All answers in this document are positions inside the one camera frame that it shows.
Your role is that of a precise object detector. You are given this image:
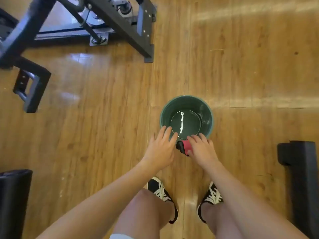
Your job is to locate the person's right hand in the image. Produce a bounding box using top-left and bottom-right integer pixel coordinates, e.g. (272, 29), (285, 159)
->
(185, 134), (220, 170)

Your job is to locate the person's left hand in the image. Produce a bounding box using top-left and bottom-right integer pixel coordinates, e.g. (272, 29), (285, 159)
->
(141, 126), (178, 172)

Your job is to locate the pink cleaning cloth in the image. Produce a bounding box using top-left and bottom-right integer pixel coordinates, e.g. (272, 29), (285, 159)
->
(175, 140), (195, 156)

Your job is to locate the person's left forearm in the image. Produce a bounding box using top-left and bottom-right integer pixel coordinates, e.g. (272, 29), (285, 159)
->
(35, 161), (162, 239)

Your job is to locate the person's right forearm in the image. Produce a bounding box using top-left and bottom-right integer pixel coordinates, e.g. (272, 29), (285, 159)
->
(204, 159), (310, 239)

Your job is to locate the person's left black shoe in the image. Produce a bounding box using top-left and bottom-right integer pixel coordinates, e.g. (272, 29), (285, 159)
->
(148, 177), (179, 224)

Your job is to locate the person's black shoe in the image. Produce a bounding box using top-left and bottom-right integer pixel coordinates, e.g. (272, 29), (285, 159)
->
(148, 177), (179, 224)
(197, 181), (224, 223)

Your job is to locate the person's right black shoe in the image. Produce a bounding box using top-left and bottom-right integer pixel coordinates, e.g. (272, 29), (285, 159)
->
(197, 181), (224, 223)

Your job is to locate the person's left leg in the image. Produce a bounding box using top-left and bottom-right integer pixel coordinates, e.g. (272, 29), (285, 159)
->
(111, 188), (175, 239)

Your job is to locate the person's leg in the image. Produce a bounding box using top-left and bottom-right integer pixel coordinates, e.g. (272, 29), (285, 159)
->
(111, 188), (175, 239)
(202, 201), (245, 239)

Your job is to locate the person's right leg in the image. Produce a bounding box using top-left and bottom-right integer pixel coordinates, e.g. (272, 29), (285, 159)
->
(202, 201), (245, 239)

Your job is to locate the dark green plastic bucket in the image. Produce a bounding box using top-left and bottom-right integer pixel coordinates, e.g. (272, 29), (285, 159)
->
(159, 95), (214, 142)

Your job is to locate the black gym bench pad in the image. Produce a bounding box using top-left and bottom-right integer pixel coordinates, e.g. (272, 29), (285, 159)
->
(277, 140), (319, 239)
(0, 169), (33, 239)

